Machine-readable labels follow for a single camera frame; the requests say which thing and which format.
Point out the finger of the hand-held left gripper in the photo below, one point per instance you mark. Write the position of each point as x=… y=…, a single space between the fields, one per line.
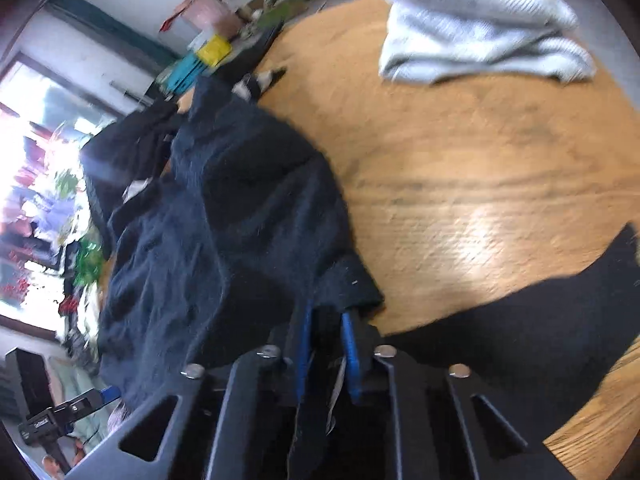
x=110 y=395

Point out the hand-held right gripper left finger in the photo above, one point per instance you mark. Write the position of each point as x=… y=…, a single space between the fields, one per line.
x=306 y=355

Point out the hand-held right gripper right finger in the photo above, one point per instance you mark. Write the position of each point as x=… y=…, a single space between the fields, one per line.
x=351 y=360

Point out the dark navy pants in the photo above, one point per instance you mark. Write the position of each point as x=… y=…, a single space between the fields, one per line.
x=225 y=210

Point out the light green sofa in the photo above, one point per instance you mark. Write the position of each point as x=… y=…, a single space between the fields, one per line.
x=80 y=425

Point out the large window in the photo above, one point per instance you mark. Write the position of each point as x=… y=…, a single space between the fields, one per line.
x=40 y=185

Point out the black white-striped sweater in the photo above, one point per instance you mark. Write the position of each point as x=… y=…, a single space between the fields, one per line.
x=130 y=145

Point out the teal bag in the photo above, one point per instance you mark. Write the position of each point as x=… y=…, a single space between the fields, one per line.
x=185 y=72

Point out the yellow bag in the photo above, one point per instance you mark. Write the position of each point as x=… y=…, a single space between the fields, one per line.
x=214 y=52

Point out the green box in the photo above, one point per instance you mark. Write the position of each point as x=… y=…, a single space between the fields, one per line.
x=282 y=15

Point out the pink suitcase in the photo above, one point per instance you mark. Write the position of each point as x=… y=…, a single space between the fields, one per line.
x=212 y=17

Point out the white grey folded cloth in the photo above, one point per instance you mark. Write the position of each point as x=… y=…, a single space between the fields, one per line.
x=465 y=25

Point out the green curtain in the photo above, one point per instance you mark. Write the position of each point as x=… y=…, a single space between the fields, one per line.
x=110 y=25

